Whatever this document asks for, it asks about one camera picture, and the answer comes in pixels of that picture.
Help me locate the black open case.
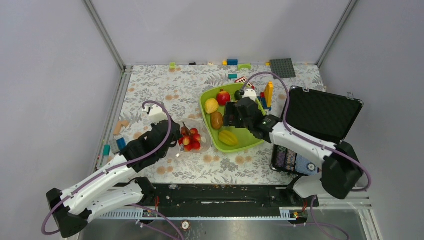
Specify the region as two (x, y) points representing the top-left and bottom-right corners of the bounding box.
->
(271, 86), (364, 176)

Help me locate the yellow lemon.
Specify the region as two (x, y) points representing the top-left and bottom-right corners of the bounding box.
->
(204, 98), (220, 114)

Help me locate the red strawberry bunch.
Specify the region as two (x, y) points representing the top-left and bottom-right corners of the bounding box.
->
(178, 122), (202, 152)

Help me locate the clear zip top bag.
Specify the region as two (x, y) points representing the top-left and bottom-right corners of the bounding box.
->
(165, 118), (212, 159)

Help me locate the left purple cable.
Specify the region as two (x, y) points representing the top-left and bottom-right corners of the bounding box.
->
(41, 100), (173, 236)

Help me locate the grey building baseplate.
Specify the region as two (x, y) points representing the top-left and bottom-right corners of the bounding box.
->
(269, 58), (296, 79)

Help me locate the grey building brick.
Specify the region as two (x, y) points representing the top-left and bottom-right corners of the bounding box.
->
(108, 139), (120, 155)

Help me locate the yellow blue brick tower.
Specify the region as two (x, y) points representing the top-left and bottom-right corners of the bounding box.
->
(258, 81), (274, 111)

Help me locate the red pomegranate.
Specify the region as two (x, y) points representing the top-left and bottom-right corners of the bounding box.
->
(215, 89), (231, 106)

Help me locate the yellow green starfruit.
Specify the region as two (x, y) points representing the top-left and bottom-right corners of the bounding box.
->
(218, 130), (239, 147)

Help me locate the L-shaped wooden block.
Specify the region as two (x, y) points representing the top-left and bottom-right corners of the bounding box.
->
(112, 120), (130, 136)

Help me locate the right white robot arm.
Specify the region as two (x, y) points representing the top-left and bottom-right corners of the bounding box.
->
(223, 96), (369, 206)

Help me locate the green plastic tray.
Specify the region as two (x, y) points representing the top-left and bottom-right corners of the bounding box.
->
(199, 83), (265, 153)

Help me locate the green arch brick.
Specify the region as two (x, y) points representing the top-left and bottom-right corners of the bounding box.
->
(237, 63), (252, 71)

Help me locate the teal block at rail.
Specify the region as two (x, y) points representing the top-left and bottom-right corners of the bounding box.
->
(102, 144), (111, 156)

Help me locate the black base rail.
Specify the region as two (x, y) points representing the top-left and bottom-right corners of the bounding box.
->
(130, 177), (319, 218)

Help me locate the dark green avocado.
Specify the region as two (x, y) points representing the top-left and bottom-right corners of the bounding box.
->
(234, 90), (244, 102)

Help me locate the blue building brick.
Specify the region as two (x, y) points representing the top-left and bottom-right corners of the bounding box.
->
(116, 137), (127, 151)

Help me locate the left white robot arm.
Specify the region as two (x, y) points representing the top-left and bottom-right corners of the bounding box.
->
(41, 100), (182, 239)

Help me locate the blue yellow brick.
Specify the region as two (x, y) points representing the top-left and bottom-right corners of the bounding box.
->
(222, 59), (239, 66)

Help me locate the red white window brick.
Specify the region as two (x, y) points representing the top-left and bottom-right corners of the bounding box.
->
(234, 76), (256, 90)

